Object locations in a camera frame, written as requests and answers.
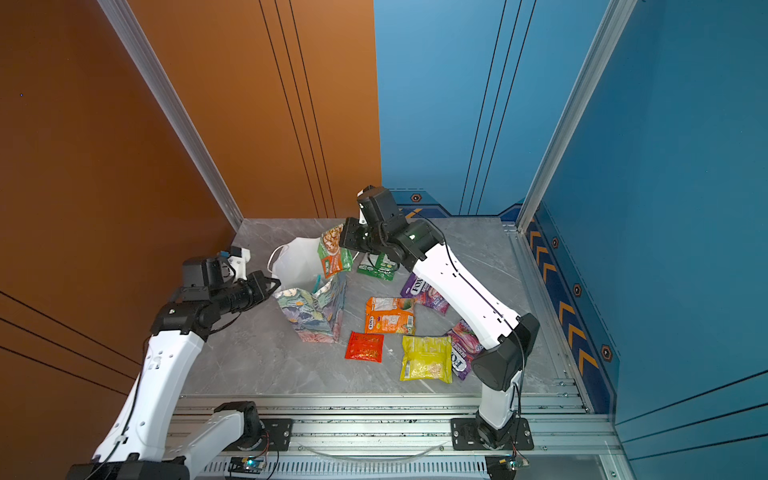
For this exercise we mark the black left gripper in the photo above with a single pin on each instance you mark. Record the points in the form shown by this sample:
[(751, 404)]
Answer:
[(255, 280)]

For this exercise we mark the red snack packet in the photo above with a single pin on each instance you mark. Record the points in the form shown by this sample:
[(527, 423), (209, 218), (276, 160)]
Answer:
[(365, 347)]

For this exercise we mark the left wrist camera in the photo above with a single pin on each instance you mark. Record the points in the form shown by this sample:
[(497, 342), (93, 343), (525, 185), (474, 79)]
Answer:
[(236, 259)]

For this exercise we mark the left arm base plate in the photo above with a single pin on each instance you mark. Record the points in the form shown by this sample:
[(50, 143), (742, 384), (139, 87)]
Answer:
[(275, 436)]

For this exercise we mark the floral paper gift bag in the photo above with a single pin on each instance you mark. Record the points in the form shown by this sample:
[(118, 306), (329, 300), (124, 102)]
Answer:
[(312, 303)]

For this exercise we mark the green lime candy bag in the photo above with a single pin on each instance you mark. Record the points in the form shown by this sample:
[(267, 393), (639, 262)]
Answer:
[(378, 266)]

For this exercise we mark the orange Fox's candy bag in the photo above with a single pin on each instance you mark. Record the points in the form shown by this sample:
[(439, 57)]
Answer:
[(390, 316)]

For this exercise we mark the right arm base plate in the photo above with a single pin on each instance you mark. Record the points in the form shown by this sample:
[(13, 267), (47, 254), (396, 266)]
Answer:
[(462, 433)]

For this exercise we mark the aluminium table edge rail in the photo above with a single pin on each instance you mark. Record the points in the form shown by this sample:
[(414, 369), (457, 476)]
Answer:
[(551, 347)]

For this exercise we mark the left green circuit board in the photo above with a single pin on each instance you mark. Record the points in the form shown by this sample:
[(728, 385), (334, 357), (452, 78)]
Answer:
[(246, 465)]

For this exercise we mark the aluminium corner post left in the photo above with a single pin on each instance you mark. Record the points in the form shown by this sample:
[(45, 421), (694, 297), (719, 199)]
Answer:
[(129, 31)]

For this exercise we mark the right circuit board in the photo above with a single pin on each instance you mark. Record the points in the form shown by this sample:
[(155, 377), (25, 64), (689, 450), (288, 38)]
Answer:
[(505, 467)]

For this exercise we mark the yellow snack packet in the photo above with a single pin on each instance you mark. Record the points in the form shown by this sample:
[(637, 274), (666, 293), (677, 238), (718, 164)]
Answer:
[(427, 358)]

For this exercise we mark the green orange cereal packet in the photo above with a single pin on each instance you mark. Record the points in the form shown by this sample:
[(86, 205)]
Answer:
[(333, 257)]

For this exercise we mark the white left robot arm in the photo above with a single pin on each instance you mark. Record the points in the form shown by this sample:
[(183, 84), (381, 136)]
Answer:
[(135, 447)]

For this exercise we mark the purple Fox's berries candy bag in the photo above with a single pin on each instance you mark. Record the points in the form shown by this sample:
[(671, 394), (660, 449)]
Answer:
[(465, 348)]

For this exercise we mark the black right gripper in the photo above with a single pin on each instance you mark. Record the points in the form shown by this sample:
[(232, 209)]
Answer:
[(349, 232)]

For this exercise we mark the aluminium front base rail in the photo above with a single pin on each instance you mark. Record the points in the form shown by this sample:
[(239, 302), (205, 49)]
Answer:
[(408, 436)]

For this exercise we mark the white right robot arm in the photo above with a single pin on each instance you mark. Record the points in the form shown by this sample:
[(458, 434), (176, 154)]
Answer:
[(506, 336)]

